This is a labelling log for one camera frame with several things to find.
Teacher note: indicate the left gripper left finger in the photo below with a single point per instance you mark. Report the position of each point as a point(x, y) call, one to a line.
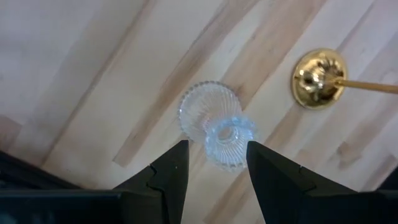
point(168, 193)

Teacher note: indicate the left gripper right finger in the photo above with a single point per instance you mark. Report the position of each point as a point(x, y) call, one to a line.
point(280, 193)

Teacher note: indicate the clear ribbed glass candle holder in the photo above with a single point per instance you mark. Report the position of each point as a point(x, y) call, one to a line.
point(211, 105)

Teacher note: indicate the short brass candlestick holder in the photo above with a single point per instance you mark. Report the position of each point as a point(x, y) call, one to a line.
point(317, 77)

